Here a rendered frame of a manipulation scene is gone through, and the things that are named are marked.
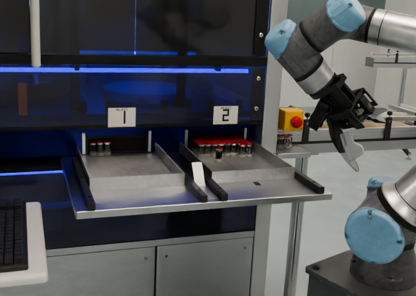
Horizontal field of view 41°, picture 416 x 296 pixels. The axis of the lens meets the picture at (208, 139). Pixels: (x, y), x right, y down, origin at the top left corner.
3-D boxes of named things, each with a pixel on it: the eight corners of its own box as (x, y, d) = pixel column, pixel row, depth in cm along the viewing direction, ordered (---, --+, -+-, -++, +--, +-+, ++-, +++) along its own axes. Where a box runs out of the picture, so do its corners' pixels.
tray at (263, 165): (179, 151, 190) (179, 141, 189) (250, 148, 199) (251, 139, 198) (211, 183, 159) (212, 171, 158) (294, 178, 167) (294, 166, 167)
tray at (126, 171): (76, 155, 179) (76, 145, 179) (156, 152, 188) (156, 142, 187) (89, 191, 148) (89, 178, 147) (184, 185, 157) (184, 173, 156)
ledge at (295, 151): (260, 148, 207) (261, 143, 206) (293, 147, 211) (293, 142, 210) (277, 158, 194) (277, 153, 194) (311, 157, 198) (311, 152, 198)
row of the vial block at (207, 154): (196, 156, 185) (197, 142, 184) (247, 153, 191) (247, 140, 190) (199, 158, 183) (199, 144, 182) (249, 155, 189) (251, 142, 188)
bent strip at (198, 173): (190, 182, 159) (191, 162, 158) (200, 181, 160) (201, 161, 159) (206, 199, 147) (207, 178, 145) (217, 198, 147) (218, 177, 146)
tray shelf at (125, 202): (60, 162, 178) (60, 156, 178) (262, 153, 201) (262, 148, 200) (75, 219, 134) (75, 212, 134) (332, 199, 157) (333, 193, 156)
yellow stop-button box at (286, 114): (275, 127, 198) (277, 106, 196) (293, 126, 200) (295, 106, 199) (284, 132, 191) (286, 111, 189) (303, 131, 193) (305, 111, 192)
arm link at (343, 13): (355, -11, 115) (311, 20, 120) (340, -14, 105) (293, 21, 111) (376, 20, 114) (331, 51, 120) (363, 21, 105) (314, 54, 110)
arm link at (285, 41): (291, 24, 109) (258, 49, 113) (326, 65, 112) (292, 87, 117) (294, 9, 115) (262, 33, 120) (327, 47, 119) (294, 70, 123)
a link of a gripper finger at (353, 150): (364, 173, 118) (354, 129, 118) (344, 174, 123) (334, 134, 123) (374, 169, 119) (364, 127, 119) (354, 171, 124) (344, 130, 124)
